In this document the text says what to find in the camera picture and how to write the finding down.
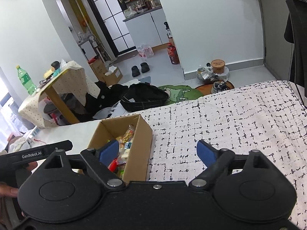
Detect orange long cracker packet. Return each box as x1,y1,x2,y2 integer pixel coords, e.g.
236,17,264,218
116,125,135,144

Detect red chocolate bar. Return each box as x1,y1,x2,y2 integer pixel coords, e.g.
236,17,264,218
108,159,118,172

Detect green snack packet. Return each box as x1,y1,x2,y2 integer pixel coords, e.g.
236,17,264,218
116,163,126,179

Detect white cheese stick packet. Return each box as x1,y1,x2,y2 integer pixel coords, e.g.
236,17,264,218
117,141,132,165

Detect left hand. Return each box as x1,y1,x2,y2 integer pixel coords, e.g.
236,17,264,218
0,161,38,198

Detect brown cardboard box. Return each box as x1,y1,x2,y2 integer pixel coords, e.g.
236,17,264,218
87,114,153,183

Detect patterned white bed blanket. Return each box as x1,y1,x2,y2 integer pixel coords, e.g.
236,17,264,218
140,80,306,229

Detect grey sneakers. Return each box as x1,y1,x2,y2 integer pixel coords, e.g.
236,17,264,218
211,81,229,94

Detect black bag on floor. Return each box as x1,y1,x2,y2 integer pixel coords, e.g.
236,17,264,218
120,83,169,112

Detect green dinosaur floor mat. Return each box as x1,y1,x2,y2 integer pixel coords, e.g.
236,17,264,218
159,85,203,105

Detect table with dotted cloth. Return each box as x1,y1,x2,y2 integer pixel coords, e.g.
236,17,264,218
18,61,100,128

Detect plastic bag of trash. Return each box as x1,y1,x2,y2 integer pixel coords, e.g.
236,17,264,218
196,67,215,81

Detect green soda bottle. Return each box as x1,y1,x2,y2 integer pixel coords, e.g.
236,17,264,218
16,65,37,95

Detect black slipper left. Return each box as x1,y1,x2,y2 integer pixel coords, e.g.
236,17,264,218
131,65,140,77

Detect black slipper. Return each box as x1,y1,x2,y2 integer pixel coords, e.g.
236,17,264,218
131,65,140,77
140,62,150,73

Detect brown lidded round tub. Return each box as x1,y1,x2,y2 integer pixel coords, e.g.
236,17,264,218
211,59,225,74

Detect black slipper right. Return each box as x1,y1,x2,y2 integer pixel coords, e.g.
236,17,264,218
140,62,150,73

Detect red drink bottle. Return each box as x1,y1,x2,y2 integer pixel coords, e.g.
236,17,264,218
167,43,180,64

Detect pack of water bottles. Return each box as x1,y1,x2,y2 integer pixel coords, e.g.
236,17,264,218
136,44,154,59

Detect white kitchen cabinet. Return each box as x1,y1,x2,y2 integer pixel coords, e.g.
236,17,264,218
123,8,169,47

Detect black framed glass door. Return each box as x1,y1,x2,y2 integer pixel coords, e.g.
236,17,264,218
87,0,136,57

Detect black coat on rack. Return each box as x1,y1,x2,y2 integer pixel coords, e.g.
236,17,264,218
284,0,306,105

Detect grey door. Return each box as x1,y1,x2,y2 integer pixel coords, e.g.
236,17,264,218
259,0,293,80

